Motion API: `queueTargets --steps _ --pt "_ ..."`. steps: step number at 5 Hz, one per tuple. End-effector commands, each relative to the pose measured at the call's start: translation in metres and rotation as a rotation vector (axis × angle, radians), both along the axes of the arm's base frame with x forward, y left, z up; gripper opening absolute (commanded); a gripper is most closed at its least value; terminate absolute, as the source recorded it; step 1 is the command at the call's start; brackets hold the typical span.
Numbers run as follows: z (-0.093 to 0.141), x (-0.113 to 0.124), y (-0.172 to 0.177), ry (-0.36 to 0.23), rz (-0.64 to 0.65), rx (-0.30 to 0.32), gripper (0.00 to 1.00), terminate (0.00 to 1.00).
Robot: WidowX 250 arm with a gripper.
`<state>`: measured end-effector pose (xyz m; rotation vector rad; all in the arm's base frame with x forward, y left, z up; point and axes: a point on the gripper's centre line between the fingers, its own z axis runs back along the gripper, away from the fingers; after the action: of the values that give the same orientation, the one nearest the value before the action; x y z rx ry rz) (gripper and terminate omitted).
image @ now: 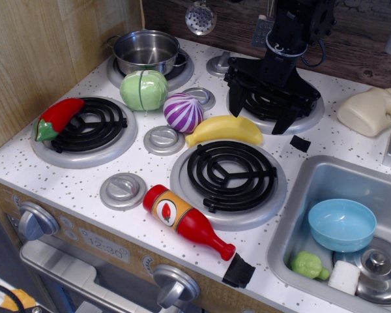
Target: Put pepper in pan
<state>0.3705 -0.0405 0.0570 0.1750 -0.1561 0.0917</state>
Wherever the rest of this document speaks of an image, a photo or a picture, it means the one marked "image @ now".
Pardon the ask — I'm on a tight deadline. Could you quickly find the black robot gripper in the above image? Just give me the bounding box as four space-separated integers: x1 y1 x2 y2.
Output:
224 42 321 135

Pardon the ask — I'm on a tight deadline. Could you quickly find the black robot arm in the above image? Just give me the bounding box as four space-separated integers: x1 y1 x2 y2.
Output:
224 1 337 135

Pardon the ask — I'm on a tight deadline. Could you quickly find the green toy pepper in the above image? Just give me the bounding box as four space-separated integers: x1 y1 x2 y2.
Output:
291 250 330 280

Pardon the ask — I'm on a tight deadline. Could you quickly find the red toy chili pepper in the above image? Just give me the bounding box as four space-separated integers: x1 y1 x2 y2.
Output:
33 98 85 142

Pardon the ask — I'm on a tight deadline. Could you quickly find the back right black burner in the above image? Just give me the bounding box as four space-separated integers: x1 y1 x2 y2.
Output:
227 91 325 136

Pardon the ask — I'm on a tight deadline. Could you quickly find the black burner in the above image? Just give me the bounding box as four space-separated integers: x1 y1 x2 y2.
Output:
31 97 138 169
169 140 287 231
227 91 325 136

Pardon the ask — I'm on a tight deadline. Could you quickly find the yellow toy banana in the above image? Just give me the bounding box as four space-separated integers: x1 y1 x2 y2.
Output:
186 115 263 147

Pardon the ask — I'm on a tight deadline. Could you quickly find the silver stove knob centre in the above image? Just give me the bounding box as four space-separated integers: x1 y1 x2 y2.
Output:
183 87 216 112

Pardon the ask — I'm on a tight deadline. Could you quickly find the silver stove knob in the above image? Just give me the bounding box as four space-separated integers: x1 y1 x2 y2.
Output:
183 87 216 112
143 125 185 156
100 173 147 211
206 52 230 77

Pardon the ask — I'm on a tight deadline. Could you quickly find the black tape piece middle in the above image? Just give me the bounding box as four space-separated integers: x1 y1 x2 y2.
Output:
290 135 311 153

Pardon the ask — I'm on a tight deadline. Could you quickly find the black tape piece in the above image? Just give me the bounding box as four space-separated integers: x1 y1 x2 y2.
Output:
290 135 311 153
222 253 255 288

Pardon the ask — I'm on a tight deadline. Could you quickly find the silver stove knob back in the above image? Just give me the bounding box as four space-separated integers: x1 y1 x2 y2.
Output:
206 52 230 77

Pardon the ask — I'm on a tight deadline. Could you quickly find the hanging metal spatula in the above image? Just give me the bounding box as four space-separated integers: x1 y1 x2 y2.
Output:
252 14 274 48

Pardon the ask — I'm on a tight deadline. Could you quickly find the purple striped toy onion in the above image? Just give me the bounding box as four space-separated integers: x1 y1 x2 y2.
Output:
163 93 204 134

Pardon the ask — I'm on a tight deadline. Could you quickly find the front right black burner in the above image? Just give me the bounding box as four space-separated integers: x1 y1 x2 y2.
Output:
169 140 287 231

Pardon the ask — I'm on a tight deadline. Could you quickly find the hanging metal strainer spoon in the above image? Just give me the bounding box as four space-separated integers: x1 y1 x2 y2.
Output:
185 1 217 36

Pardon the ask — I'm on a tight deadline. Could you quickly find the silver stove knob middle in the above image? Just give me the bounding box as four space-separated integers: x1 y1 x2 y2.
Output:
143 125 185 156

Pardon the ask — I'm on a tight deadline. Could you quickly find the cream toy jug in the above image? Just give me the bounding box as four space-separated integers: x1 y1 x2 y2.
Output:
337 87 391 137

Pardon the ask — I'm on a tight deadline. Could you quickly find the green toy cabbage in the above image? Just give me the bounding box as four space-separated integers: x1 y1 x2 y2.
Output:
119 70 169 111

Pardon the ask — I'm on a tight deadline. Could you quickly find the red toy ketchup bottle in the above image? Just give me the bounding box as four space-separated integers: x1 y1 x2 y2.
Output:
143 185 236 261

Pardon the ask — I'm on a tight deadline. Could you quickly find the light blue plastic bowl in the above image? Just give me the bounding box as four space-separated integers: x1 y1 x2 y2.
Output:
308 199 377 252

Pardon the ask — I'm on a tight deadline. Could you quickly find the silver toy sink basin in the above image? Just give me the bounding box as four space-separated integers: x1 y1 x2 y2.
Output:
268 156 391 312

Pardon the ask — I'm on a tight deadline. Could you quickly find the front left black burner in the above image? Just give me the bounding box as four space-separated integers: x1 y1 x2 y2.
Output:
31 97 138 169

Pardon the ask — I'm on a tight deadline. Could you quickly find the silver stove knob front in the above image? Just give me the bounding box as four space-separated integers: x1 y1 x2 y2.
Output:
100 173 147 211

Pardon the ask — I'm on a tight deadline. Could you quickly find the black tape piece front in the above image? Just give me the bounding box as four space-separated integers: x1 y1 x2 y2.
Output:
222 253 255 288

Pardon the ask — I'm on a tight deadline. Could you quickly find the white toy cube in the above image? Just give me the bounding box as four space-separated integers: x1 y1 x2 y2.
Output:
328 260 361 295

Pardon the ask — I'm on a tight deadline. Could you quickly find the stainless steel pot lid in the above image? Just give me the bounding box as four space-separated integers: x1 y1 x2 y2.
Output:
332 237 391 306

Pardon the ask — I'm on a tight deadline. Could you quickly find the right oven dial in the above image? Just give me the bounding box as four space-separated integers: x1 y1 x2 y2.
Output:
153 264 200 312

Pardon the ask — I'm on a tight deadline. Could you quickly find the oven dial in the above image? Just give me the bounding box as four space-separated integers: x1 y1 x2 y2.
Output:
153 264 200 312
18 201 60 241

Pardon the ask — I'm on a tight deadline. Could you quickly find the left oven dial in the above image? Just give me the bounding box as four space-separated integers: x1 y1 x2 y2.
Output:
18 201 60 241

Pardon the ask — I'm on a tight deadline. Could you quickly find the silver oven door handle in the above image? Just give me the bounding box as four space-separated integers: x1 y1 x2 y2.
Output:
20 241 166 312

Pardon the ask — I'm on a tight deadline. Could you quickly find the black cable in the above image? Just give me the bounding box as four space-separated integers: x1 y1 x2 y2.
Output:
0 281 27 313

